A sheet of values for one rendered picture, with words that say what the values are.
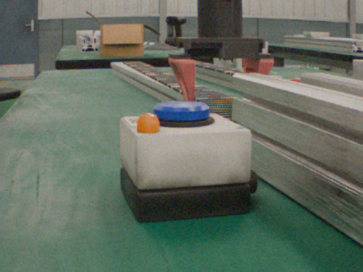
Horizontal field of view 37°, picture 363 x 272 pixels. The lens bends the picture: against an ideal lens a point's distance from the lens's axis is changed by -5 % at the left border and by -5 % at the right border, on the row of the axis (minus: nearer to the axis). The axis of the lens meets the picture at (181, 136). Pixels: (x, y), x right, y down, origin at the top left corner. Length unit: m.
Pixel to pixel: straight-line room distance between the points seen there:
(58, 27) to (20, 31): 0.78
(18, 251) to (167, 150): 0.12
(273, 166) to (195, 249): 0.15
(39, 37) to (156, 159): 11.13
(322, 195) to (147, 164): 0.12
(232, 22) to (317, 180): 0.35
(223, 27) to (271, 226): 0.37
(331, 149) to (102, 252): 0.16
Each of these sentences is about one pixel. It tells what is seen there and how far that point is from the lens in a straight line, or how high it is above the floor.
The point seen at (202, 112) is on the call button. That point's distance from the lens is 0.40.
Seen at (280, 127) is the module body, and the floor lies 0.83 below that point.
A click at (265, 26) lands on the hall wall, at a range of 12.08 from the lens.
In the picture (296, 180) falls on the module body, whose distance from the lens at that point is 0.43.
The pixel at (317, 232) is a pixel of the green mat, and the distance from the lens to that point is 0.37.
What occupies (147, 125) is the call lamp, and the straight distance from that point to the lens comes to 0.37.
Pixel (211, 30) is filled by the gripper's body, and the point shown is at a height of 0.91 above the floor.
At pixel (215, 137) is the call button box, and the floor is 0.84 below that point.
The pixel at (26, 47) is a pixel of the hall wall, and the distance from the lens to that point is 11.49.
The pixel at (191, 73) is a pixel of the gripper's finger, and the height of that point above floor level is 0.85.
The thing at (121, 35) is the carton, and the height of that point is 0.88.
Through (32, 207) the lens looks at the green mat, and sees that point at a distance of 0.43.
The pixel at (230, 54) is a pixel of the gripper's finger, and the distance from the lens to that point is 0.70.
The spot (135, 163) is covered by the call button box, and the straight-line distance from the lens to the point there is 0.38.
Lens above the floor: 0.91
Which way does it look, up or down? 11 degrees down
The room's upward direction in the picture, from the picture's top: straight up
